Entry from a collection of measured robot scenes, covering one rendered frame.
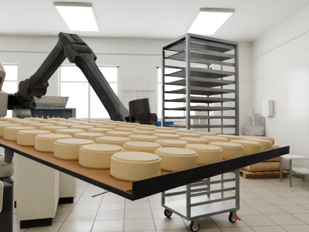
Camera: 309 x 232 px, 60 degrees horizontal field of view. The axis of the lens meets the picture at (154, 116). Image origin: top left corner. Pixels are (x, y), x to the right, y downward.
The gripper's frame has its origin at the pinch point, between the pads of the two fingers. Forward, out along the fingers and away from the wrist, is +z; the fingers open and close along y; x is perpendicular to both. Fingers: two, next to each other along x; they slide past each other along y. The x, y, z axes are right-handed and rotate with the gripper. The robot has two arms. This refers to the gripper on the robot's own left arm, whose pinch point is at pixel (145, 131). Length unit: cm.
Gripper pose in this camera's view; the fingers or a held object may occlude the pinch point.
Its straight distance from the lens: 73.6
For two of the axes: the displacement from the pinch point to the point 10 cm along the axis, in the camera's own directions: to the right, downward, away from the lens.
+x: -10.0, -0.5, -0.5
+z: 0.5, 0.2, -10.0
